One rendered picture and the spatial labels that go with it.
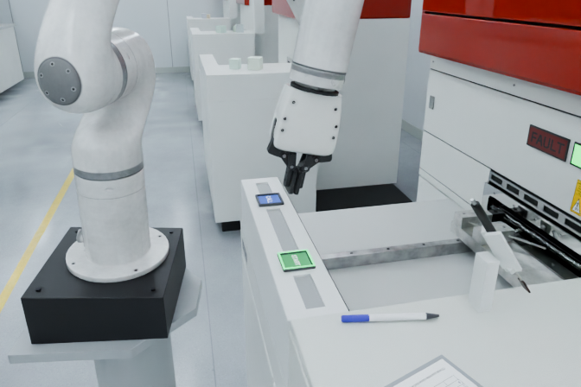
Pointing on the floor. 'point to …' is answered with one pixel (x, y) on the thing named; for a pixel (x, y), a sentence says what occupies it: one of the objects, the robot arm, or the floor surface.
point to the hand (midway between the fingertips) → (293, 180)
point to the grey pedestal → (121, 349)
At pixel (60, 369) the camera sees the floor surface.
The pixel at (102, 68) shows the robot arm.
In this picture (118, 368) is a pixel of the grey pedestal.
